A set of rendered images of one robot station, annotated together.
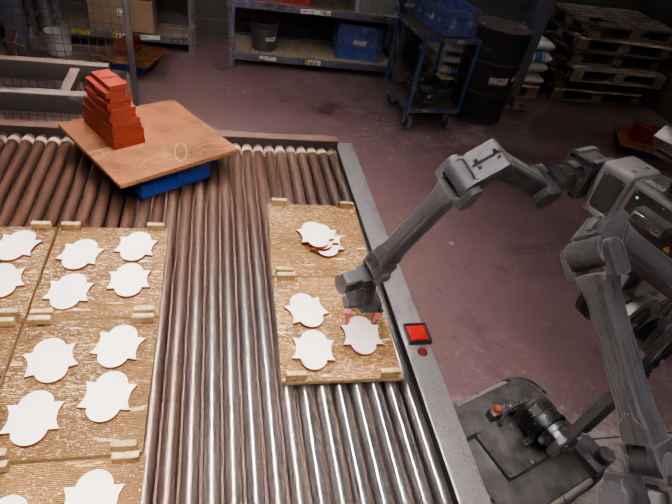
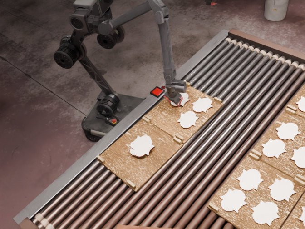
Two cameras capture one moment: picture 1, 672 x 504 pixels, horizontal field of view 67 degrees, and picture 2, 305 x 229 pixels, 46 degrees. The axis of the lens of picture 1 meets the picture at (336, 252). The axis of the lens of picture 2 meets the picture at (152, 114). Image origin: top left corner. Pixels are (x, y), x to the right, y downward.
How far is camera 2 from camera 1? 235 cm
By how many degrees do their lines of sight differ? 74
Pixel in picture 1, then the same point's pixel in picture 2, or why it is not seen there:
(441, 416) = (184, 70)
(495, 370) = (70, 154)
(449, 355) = not seen: hidden behind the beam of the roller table
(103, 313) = (271, 169)
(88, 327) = (281, 165)
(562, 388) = (60, 129)
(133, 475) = (291, 105)
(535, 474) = (129, 104)
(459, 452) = (191, 62)
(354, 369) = (195, 92)
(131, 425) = (284, 118)
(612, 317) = not seen: outside the picture
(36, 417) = not seen: outside the picture
